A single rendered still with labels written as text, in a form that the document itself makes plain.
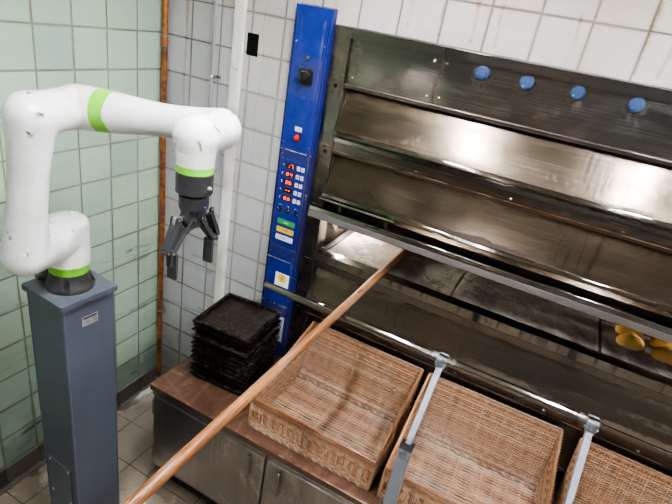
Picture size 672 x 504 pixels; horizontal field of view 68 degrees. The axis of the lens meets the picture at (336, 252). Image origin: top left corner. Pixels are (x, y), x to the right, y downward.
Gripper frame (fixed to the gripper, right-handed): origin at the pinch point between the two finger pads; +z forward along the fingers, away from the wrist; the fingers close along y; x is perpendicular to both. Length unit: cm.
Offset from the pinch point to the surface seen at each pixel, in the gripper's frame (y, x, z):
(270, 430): -41, 9, 85
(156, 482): 37, 25, 29
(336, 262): -89, 4, 29
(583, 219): -90, 90, -18
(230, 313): -64, -32, 58
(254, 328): -62, -17, 59
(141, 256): -76, -98, 57
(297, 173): -85, -19, -6
